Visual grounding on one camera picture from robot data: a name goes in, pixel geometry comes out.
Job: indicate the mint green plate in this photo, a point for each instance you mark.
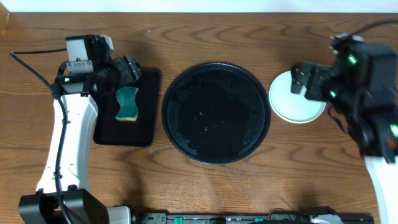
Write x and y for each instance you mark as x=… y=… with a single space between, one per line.
x=294 y=108

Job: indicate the black rectangular tray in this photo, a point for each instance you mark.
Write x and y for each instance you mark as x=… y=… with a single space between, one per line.
x=110 y=131

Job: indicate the green yellow sponge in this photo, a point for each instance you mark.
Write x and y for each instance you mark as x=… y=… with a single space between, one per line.
x=126 y=97

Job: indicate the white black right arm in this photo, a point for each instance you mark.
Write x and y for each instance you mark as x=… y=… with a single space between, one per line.
x=360 y=85

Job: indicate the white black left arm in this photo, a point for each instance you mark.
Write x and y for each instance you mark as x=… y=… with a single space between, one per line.
x=62 y=194

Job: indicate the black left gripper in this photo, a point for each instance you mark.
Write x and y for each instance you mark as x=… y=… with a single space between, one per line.
x=126 y=65

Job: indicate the black round tray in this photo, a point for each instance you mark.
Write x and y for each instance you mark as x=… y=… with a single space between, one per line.
x=216 y=113

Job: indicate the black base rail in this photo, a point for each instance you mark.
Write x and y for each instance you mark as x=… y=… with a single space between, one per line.
x=278 y=216

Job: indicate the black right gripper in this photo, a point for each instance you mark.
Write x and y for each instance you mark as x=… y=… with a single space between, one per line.
x=319 y=70

